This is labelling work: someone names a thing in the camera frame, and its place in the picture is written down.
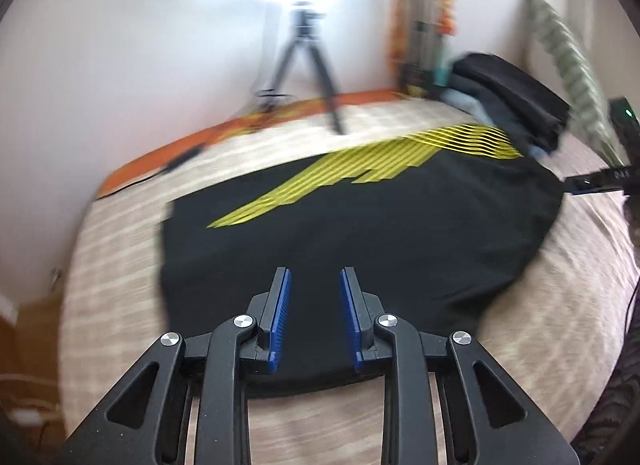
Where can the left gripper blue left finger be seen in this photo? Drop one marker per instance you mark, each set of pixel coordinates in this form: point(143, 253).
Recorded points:
point(270, 312)

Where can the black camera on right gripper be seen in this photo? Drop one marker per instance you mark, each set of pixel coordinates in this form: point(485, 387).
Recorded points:
point(626, 126)

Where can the orange floral bed sheet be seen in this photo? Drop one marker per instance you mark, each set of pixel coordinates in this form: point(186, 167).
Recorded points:
point(151, 163)

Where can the green striped white pillow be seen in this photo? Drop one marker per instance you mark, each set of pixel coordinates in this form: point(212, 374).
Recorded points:
point(555, 57)

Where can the folded silver tripod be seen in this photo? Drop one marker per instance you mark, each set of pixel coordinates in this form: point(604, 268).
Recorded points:
point(423, 69)

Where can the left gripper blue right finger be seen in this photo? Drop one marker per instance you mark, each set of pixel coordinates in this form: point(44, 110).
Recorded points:
point(370, 354)

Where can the black pants with yellow stripes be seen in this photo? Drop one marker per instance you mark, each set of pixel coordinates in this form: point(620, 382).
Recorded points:
point(436, 224)

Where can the small black tripod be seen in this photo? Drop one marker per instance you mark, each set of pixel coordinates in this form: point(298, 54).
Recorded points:
point(304, 47)

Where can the stack of folded dark clothes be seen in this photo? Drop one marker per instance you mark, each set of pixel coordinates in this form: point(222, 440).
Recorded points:
point(502, 95)

